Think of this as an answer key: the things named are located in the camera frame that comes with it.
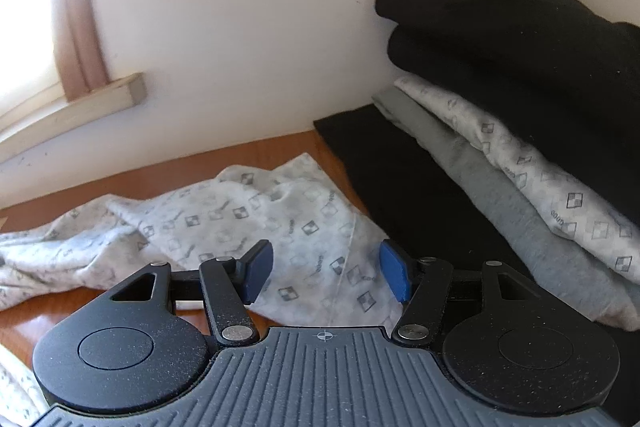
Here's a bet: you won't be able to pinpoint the wooden window trim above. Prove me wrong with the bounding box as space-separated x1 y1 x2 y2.
42 0 111 100

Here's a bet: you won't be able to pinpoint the cream window sill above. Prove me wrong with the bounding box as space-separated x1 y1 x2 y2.
0 73 147 162

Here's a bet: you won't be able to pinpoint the folded grey garment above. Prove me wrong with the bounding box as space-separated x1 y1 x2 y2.
371 86 640 330

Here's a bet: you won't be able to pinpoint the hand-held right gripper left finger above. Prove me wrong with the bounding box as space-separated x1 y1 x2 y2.
107 239 275 350

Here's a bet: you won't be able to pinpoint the folded black clothes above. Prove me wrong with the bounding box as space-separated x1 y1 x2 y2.
375 0 640 228

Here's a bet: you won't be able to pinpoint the white printed pajama pants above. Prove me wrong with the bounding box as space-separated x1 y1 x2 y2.
0 152 396 427

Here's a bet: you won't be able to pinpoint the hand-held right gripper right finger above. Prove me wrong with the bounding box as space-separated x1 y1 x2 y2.
379 239 543 350

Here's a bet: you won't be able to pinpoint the folded white printed garment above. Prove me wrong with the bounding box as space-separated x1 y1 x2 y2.
394 74 640 285

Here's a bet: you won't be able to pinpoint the flat black cloth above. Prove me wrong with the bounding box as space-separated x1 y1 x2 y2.
313 103 616 333

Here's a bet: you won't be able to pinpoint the white framed window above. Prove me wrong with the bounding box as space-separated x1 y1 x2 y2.
0 0 66 118

